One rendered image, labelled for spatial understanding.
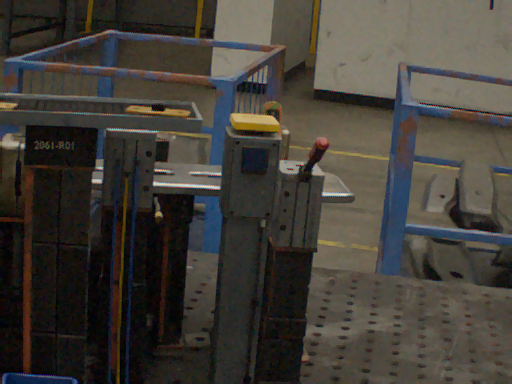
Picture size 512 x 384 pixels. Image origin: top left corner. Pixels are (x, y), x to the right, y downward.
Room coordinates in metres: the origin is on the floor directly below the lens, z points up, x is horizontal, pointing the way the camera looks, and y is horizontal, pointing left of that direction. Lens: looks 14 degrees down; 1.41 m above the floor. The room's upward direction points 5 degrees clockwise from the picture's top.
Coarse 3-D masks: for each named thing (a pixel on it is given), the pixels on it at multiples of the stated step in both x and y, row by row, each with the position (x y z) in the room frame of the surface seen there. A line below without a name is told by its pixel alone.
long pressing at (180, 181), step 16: (96, 160) 1.80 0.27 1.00; (96, 176) 1.69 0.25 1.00; (160, 176) 1.73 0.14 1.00; (176, 176) 1.74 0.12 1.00; (336, 176) 1.86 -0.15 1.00; (160, 192) 1.66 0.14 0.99; (176, 192) 1.66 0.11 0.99; (192, 192) 1.67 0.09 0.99; (208, 192) 1.67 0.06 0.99; (336, 192) 1.71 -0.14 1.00
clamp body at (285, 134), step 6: (282, 126) 1.95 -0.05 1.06; (282, 132) 1.92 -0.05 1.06; (288, 132) 1.92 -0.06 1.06; (282, 138) 1.92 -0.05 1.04; (288, 138) 1.92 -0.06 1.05; (282, 144) 1.92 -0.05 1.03; (288, 144) 1.92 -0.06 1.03; (282, 150) 1.92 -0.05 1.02; (282, 156) 1.92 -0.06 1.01; (264, 276) 1.92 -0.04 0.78; (264, 282) 1.92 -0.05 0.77; (264, 288) 1.92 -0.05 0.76; (264, 294) 1.92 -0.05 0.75; (264, 300) 1.92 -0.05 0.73
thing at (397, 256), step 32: (416, 128) 3.21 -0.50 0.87; (416, 160) 4.36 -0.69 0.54; (448, 160) 4.35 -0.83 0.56; (448, 192) 3.76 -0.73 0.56; (384, 224) 4.35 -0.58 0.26; (416, 224) 3.23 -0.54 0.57; (480, 224) 3.50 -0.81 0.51; (384, 256) 3.22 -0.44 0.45; (416, 256) 3.98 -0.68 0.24; (448, 256) 3.84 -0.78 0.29; (480, 256) 3.93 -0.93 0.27
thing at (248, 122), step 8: (232, 120) 1.43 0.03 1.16; (240, 120) 1.41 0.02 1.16; (248, 120) 1.42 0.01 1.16; (256, 120) 1.42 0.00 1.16; (264, 120) 1.43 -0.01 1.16; (272, 120) 1.43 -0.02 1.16; (240, 128) 1.41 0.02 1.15; (248, 128) 1.41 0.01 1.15; (256, 128) 1.41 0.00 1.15; (264, 128) 1.41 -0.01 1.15; (272, 128) 1.41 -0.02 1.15
